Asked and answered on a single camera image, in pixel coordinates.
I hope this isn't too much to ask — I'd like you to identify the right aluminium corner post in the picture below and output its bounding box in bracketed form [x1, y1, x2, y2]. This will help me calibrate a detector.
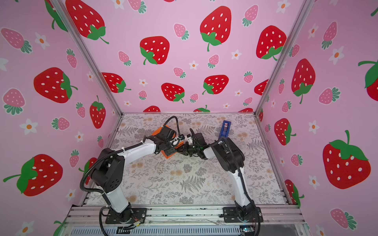
[255, 0, 315, 118]

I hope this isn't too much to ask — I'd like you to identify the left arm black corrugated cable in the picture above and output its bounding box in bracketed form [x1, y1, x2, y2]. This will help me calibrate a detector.
[79, 141, 145, 194]

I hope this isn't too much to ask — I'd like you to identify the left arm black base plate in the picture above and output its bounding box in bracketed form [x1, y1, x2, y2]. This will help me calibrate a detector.
[105, 208, 147, 225]

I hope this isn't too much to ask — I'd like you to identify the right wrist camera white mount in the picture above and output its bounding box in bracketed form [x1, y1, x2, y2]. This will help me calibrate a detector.
[186, 133, 207, 146]

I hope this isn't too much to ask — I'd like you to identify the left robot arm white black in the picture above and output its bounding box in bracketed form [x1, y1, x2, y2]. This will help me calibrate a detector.
[90, 135, 185, 223]

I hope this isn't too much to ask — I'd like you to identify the yellow orange wrapping paper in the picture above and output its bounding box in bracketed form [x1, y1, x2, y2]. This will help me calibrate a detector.
[152, 126, 184, 159]

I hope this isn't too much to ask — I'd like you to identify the blue tape dispenser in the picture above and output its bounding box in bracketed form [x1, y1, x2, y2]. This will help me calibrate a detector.
[219, 121, 231, 139]

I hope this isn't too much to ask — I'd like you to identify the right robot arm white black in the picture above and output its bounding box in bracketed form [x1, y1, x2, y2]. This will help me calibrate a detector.
[176, 137, 258, 221]

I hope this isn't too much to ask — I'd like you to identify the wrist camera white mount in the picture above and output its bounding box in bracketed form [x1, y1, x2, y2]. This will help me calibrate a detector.
[186, 133, 207, 146]
[174, 134, 185, 142]

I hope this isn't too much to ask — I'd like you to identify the left aluminium corner post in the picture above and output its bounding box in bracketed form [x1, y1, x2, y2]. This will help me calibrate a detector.
[51, 0, 123, 117]

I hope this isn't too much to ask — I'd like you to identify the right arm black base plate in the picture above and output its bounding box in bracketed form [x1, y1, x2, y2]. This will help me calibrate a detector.
[220, 207, 264, 223]

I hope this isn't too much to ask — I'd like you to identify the aluminium corner post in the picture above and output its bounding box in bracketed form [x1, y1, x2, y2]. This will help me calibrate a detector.
[255, 0, 315, 118]
[51, 0, 123, 117]

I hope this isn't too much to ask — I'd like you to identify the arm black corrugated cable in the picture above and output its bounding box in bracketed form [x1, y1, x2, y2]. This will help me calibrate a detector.
[79, 141, 145, 194]
[215, 138, 255, 213]

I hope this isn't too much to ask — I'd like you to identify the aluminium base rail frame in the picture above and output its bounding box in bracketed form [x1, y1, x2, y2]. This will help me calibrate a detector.
[55, 205, 311, 236]

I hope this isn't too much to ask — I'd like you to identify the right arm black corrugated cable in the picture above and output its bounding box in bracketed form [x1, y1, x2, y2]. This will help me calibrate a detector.
[215, 138, 255, 213]

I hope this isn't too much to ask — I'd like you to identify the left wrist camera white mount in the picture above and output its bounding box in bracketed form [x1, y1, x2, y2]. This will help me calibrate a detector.
[174, 134, 185, 142]

